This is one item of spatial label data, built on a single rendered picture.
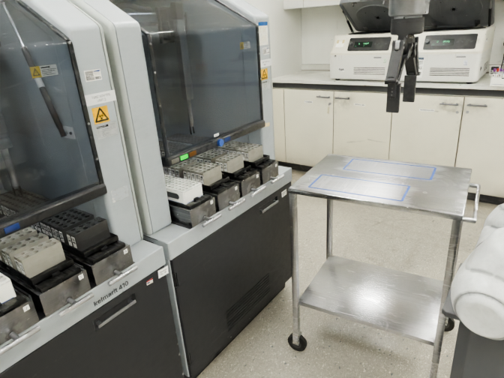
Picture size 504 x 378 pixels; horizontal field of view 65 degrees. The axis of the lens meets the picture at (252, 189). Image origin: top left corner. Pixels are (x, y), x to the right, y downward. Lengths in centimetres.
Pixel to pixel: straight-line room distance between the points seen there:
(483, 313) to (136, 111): 107
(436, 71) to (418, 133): 48
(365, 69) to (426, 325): 228
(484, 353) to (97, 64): 131
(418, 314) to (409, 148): 193
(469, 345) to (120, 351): 103
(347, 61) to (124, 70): 250
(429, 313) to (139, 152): 129
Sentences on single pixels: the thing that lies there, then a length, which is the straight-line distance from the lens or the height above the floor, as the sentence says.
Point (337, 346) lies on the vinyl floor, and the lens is 202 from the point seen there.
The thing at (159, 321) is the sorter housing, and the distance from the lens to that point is 151.
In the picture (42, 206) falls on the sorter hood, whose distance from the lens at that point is 120.
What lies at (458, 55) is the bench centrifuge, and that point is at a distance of 332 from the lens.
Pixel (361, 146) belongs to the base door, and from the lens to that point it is 363.
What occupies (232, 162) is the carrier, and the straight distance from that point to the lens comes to 170.
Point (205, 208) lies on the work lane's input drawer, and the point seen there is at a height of 78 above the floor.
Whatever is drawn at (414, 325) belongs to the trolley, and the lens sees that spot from 176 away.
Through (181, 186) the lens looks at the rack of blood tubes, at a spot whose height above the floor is 86.
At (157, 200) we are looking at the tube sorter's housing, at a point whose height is 85.
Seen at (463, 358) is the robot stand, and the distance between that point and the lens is 131.
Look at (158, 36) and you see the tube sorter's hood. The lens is 139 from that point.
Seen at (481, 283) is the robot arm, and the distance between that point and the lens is 91.
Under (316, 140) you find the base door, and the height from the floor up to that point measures 35.
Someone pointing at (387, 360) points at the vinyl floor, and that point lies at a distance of 200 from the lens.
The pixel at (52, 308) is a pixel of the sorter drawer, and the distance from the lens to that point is 122.
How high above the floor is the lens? 142
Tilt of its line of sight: 23 degrees down
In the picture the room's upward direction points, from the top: 4 degrees counter-clockwise
